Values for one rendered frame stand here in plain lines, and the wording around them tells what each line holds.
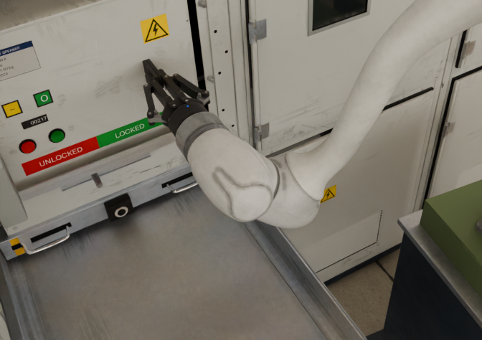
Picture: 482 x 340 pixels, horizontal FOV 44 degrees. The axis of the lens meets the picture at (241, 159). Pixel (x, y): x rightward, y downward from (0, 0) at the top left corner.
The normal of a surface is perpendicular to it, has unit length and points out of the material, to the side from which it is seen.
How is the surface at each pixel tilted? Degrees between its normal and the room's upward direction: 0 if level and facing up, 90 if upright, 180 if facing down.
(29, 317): 0
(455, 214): 1
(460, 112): 90
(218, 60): 90
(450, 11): 74
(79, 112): 90
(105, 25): 90
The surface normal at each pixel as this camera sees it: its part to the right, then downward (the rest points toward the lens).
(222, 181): -0.53, -0.22
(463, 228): -0.04, -0.73
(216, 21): 0.47, 0.59
